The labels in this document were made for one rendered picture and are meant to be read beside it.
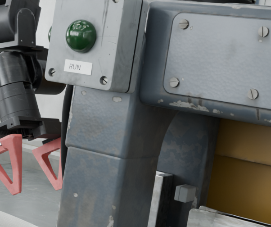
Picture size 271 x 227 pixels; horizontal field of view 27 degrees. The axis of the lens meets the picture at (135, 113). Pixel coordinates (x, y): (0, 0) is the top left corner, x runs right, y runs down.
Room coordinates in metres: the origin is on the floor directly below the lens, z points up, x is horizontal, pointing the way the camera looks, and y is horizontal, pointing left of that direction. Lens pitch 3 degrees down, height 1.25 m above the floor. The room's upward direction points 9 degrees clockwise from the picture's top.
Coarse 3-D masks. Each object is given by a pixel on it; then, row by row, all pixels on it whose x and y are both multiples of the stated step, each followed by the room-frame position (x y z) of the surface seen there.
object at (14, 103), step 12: (12, 84) 0.80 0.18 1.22; (0, 96) 0.80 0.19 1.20; (12, 96) 0.79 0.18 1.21; (24, 96) 0.80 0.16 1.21; (0, 108) 0.80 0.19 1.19; (12, 108) 0.79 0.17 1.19; (24, 108) 0.79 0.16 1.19; (36, 108) 0.81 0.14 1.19; (0, 120) 0.80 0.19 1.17; (12, 120) 0.76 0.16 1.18; (24, 120) 0.77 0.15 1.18; (36, 120) 0.79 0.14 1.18; (48, 120) 0.82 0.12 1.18; (24, 132) 0.80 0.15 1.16
